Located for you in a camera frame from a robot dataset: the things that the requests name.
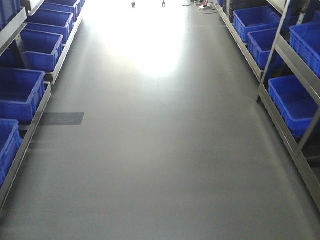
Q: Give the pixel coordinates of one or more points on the blue bin right far lower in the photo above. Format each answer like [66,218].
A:
[254,19]

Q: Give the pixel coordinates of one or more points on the blue bin right upper shelf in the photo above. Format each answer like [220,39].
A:
[305,40]

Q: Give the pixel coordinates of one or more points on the blue bin left near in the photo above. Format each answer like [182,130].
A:
[10,143]

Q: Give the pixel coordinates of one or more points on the blue bin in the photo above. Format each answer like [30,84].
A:
[254,19]
[260,44]
[21,91]
[294,103]
[51,21]
[42,49]
[10,143]

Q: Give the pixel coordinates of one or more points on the right steel shelf rack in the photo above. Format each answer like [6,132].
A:
[281,44]

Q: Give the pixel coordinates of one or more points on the steel shelf rack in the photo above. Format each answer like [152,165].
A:
[10,37]
[281,44]

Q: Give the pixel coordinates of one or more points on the left steel shelf rack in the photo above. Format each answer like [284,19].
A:
[10,37]

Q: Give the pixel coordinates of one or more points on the blue bin right near lower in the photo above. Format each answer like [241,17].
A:
[294,103]

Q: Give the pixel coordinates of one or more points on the blue bin right middle lower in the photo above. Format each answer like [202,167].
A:
[260,44]

